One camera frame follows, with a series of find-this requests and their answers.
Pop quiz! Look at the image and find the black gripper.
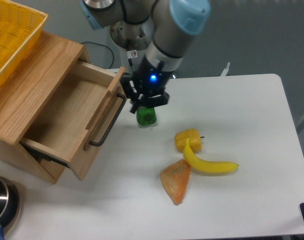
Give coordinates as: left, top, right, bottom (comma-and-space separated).
120, 56, 174, 114

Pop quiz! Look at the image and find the black metal drawer handle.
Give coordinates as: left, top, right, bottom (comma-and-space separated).
89, 92, 126, 147

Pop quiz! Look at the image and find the wooden top drawer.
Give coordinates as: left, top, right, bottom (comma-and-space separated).
20, 60, 125, 180

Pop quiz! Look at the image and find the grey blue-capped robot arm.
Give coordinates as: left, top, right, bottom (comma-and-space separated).
80, 0, 211, 113

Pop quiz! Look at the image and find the wooden drawer cabinet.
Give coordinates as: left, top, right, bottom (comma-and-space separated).
0, 31, 89, 184

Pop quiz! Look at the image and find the green toy bell pepper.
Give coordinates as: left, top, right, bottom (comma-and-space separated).
136, 106, 157, 126

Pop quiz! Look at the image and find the yellow toy bell pepper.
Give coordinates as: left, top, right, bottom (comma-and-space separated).
174, 128, 202, 153

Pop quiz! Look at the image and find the yellow toy banana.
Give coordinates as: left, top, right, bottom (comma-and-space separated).
182, 138, 239, 175

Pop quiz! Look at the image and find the orange toy bread slice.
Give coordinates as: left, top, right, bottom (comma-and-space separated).
160, 159, 191, 206

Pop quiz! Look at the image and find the yellow plastic basket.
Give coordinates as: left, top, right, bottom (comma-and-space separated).
0, 0, 48, 88

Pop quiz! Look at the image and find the steel pot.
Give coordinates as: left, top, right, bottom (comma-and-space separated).
0, 176, 22, 238

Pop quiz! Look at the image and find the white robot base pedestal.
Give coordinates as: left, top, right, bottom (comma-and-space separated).
110, 17, 154, 76

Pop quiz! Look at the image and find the black cable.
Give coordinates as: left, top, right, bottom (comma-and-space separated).
80, 41, 115, 71

